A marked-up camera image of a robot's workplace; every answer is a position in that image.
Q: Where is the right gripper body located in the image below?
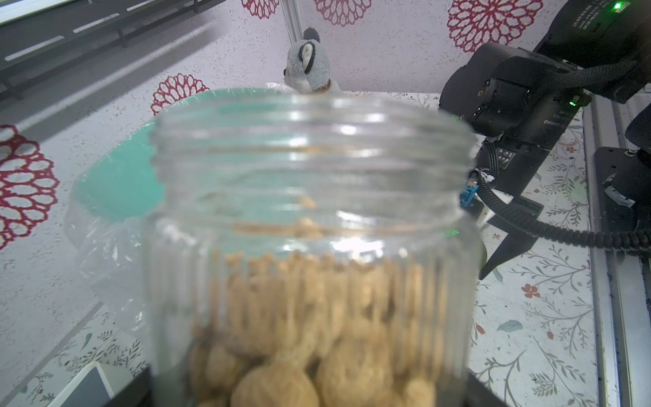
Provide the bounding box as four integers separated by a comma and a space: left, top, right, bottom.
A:
476, 137, 547, 217

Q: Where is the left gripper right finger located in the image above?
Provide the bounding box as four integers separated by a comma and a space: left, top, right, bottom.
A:
465, 373, 508, 407

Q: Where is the green trash bin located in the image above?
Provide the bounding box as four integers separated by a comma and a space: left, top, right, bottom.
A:
69, 88, 294, 222

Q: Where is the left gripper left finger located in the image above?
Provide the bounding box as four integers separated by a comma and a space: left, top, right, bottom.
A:
104, 367, 153, 407

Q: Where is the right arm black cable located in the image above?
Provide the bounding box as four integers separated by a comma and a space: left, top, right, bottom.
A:
472, 55, 651, 253

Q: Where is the green lidded peanut jar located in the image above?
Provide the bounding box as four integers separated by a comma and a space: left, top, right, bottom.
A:
142, 94, 484, 406

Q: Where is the aluminium rail frame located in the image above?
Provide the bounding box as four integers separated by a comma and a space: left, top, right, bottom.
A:
583, 89, 650, 406

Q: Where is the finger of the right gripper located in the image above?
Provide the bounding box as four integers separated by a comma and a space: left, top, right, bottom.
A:
479, 223, 537, 280

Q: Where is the grey plush dog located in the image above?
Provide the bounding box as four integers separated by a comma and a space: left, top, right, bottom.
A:
283, 27, 340, 94

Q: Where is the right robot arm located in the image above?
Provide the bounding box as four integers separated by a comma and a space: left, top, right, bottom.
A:
439, 1, 650, 276

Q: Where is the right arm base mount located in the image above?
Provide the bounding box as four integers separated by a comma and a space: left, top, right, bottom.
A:
593, 103, 651, 235

